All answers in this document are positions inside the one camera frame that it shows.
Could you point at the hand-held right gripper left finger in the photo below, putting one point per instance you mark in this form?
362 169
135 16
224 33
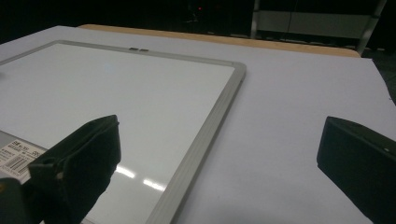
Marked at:
84 155

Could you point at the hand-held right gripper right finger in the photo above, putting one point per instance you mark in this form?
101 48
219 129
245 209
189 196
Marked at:
358 165

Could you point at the grey framed whiteboard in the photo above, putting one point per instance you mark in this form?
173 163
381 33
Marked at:
155 102

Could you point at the white paper table cover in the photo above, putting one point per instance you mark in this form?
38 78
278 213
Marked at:
286 124

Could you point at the metal stand with grey panel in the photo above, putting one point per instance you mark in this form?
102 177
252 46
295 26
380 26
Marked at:
323 26

